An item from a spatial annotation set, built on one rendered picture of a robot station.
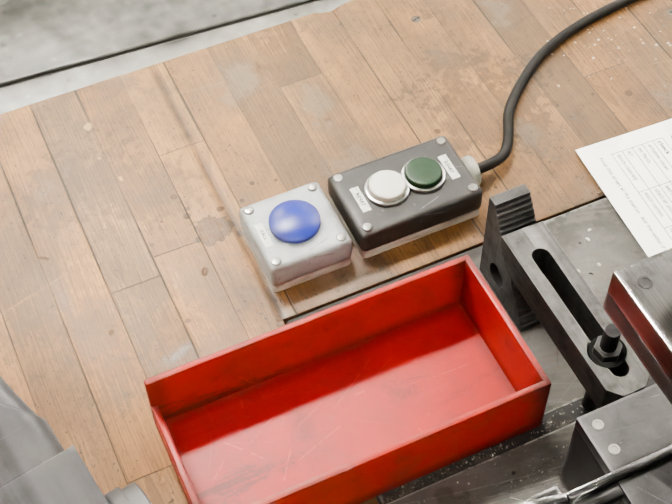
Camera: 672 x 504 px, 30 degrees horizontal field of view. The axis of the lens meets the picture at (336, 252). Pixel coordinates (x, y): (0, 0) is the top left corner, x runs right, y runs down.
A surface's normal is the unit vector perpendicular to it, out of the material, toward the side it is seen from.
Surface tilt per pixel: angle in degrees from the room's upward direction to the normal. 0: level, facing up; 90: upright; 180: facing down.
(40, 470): 17
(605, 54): 0
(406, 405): 0
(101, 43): 0
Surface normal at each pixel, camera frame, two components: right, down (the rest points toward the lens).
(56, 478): 0.15, -0.38
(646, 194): 0.00, -0.58
